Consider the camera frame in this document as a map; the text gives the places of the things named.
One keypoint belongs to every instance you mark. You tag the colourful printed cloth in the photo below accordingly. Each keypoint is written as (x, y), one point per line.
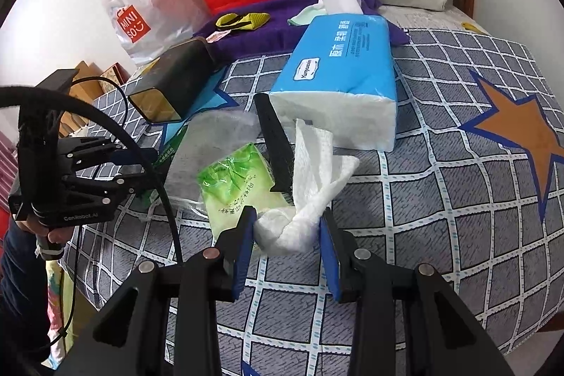
(59, 305)

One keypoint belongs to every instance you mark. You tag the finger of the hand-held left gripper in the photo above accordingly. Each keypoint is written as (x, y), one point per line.
(132, 157)
(123, 184)

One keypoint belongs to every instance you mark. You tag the purple towel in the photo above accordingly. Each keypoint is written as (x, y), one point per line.
(264, 37)

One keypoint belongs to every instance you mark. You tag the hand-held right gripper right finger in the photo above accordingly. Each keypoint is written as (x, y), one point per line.
(330, 261)

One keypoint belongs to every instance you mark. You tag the yellow edged pouch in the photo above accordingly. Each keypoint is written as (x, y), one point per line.
(253, 20)

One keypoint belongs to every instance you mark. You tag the dark green tin box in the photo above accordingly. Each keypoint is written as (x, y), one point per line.
(176, 72)

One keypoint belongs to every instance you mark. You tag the wooden headboard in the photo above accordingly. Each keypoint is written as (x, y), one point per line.
(79, 94)

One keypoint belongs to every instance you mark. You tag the green pocket tissue pack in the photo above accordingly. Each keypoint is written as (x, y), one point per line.
(238, 186)

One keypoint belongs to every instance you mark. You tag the grey checked blanket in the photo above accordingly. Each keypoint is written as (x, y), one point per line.
(440, 204)

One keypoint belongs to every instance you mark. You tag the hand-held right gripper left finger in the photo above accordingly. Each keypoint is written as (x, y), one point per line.
(244, 257)

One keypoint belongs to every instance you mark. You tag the light green cloth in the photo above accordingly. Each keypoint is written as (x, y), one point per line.
(306, 15)

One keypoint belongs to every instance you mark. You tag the person's left hand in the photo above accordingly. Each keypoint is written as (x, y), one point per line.
(59, 235)

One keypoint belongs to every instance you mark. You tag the blue tissue pack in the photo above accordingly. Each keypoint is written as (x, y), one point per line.
(335, 67)

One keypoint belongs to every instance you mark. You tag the white paper towel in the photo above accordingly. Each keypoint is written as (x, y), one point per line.
(308, 182)

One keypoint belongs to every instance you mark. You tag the green snack packet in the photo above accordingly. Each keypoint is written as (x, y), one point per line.
(169, 147)

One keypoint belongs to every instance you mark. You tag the patterned box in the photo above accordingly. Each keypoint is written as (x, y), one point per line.
(115, 74)

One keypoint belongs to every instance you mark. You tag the person's left forearm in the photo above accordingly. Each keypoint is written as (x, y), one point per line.
(17, 292)

